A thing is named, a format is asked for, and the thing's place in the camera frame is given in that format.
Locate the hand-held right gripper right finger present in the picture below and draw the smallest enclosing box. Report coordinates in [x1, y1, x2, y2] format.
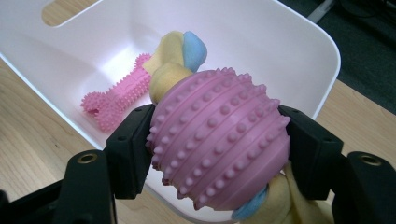
[277, 105, 345, 201]

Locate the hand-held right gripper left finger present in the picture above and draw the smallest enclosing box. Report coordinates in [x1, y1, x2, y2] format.
[103, 104, 156, 200]

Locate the pink spiky bone toy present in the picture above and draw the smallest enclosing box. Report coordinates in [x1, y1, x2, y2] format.
[80, 52, 153, 133]

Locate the pink studded ball rope toy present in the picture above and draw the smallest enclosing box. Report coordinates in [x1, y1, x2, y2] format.
[142, 30, 335, 224]

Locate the white plastic bin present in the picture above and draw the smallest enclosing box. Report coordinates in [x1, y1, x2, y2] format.
[0, 0, 342, 224]

